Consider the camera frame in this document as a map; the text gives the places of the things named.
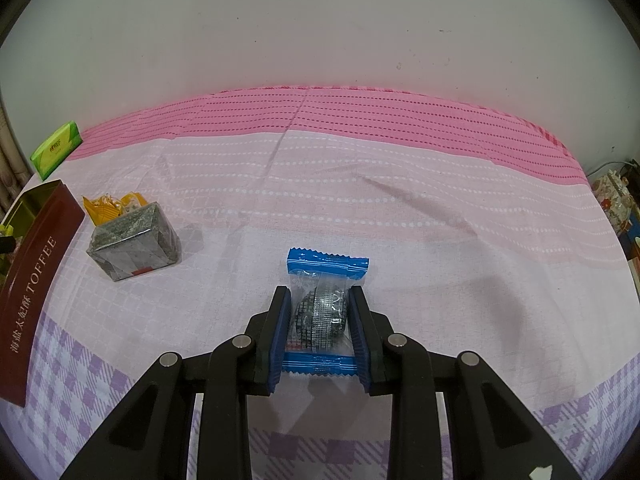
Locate colourful patterned item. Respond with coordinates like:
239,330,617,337
592,170,638,235

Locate green tissue pack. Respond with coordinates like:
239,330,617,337
30,121,82,180

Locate pink and purple checked cloth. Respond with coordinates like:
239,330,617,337
0,82,640,480

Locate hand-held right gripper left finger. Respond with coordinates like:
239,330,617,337
60,285,293,480

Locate grey foil snack block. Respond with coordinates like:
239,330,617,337
87,202,181,282

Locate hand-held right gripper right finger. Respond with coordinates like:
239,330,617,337
348,285,583,480

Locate orange snack packet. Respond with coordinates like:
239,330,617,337
82,191,150,226

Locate beige curtain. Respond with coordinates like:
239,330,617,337
0,105,31,186

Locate clear snack packet blue ends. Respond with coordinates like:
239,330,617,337
281,247,372,377

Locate gold-lined brown tin box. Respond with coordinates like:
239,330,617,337
0,180,86,408

